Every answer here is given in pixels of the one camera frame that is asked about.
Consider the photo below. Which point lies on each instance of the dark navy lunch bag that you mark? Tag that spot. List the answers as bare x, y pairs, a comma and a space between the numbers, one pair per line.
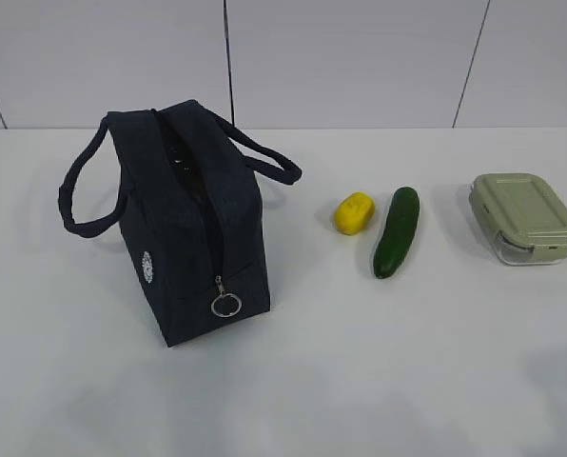
190, 211

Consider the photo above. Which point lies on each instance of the green cucumber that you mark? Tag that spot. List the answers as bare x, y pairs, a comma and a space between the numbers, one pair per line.
399, 231

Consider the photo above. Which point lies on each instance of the glass container with green lid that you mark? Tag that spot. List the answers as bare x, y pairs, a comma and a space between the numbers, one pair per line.
522, 218

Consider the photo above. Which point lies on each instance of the yellow lemon-shaped toy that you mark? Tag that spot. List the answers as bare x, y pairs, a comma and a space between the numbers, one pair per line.
354, 213

